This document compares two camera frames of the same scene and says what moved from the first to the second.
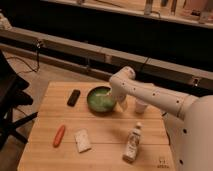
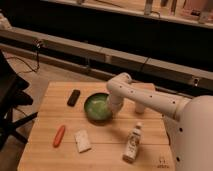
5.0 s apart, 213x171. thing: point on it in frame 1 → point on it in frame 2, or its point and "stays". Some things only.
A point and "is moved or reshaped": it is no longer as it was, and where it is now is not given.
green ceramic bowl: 101,100 is moved or reshaped
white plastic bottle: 130,153 stays
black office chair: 12,97 stays
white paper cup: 140,106 stays
